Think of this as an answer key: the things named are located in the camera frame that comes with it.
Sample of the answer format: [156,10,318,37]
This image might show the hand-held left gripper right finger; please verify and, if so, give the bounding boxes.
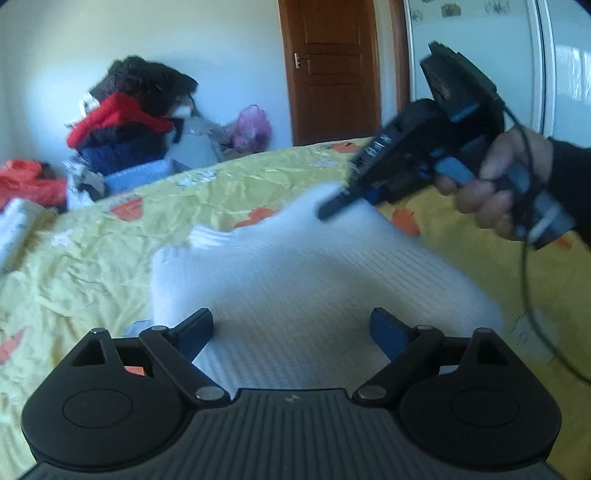
[352,307,509,402]

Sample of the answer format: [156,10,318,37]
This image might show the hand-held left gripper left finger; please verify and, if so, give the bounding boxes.
[69,308,230,409]

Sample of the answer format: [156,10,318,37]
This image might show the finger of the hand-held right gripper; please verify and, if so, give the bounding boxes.
[318,184,358,221]

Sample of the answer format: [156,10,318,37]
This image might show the white knit sweater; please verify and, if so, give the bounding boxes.
[150,181,507,393]

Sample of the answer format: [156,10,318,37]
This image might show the person's right forearm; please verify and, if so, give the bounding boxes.
[547,137,591,254]

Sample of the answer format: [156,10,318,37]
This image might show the black and white crumpled clothes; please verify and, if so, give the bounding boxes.
[66,159,108,212]

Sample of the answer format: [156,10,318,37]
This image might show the person's right hand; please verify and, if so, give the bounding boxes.
[434,126,556,241]

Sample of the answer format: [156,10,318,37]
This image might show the white wardrobe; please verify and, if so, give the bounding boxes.
[403,0,591,149]

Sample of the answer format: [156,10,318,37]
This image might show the pink plastic bag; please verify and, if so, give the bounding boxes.
[231,104,273,153]

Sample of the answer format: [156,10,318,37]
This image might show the brown wooden door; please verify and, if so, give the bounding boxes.
[277,0,411,147]

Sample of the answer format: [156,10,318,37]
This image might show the yellow printed bed sheet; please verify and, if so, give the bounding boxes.
[0,137,591,480]

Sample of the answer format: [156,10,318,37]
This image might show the grey bag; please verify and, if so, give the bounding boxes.
[173,111,232,168]

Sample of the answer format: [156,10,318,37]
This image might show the blue knit sweater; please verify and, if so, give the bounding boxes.
[102,158,191,197]

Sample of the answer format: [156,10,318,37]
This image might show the navy blue garment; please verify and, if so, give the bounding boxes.
[76,131,174,177]

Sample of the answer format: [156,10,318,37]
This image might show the white script-printed duvet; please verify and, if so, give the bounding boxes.
[0,198,48,274]

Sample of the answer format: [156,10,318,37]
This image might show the dark fuzzy garment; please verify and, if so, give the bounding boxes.
[88,55,199,116]

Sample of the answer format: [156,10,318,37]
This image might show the red cloth at left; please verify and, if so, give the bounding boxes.
[0,158,68,209]

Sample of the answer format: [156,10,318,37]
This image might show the red garment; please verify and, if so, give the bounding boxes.
[67,91,177,149]

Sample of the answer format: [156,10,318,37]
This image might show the black cable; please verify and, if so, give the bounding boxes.
[493,95,591,385]

